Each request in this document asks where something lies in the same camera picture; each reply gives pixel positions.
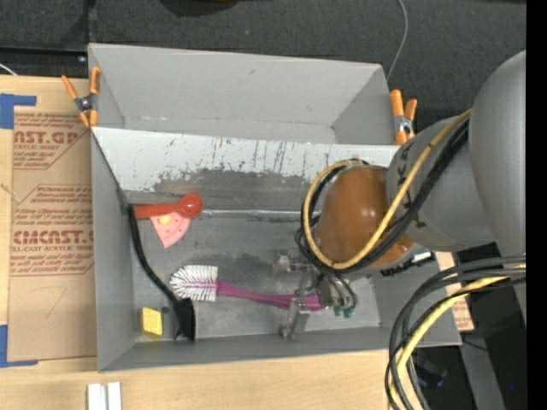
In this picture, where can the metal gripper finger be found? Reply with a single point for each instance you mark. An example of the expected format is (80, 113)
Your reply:
(291, 263)
(296, 318)

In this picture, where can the pink bottle brush, white bristles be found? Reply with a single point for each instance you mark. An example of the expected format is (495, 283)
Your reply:
(194, 283)

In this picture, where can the red plastic spoon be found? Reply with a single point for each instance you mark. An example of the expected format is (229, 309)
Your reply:
(190, 205)

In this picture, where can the pink toy wedge slice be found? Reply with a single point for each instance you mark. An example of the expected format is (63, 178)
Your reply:
(173, 229)

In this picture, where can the yellow sponge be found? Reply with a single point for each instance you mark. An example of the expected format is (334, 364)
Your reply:
(152, 323)

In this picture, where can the grey metal bin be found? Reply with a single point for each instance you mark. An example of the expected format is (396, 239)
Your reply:
(256, 101)

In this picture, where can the brown cardboard board, red print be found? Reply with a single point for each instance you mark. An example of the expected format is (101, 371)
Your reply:
(51, 297)

